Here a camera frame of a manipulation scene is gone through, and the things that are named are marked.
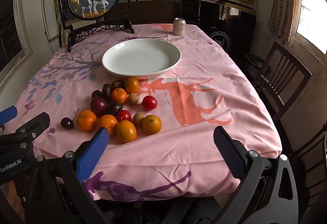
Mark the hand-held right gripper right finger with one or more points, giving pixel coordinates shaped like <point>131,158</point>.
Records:
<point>228,152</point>

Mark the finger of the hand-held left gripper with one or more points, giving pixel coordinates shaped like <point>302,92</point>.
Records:
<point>7,114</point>
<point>35,123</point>

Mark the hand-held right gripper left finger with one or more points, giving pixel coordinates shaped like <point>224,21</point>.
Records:
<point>98,148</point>

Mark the tangerine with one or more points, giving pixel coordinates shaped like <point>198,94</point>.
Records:
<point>108,122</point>
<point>119,95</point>
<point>86,120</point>

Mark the dark cherry with long stem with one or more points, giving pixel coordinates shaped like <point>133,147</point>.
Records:
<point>67,123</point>

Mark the smooth orange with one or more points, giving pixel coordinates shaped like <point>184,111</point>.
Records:
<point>132,85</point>
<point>152,124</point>
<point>126,132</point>

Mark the red cherry tomato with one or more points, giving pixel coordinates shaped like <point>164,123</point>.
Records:
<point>149,103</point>
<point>124,116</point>

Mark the tan longan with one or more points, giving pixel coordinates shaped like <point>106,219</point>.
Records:
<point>139,120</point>
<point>132,99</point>

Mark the white round plate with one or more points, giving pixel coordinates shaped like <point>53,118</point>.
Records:
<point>141,59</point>

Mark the pink printed tablecloth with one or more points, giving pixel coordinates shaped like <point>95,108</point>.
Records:
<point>204,124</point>

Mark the purple passion fruit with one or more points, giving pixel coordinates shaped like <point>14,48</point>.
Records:
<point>98,106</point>

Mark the dark red jujube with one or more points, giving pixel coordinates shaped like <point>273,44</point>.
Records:
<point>118,84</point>
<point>106,92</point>

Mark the dark wooden chair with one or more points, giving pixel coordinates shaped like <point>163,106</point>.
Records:
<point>283,78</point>
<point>310,157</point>

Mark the round black stool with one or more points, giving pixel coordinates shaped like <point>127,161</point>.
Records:
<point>256,61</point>

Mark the black bag with white pattern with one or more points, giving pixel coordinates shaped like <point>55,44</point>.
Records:
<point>219,40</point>

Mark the white leaning frames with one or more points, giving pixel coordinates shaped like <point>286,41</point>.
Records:
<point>51,9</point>

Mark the beige drink can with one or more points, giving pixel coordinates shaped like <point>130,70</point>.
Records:
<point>179,26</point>

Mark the black flat panel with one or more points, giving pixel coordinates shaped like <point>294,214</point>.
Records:
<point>199,10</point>

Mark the bright window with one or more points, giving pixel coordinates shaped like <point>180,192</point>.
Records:
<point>313,6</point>

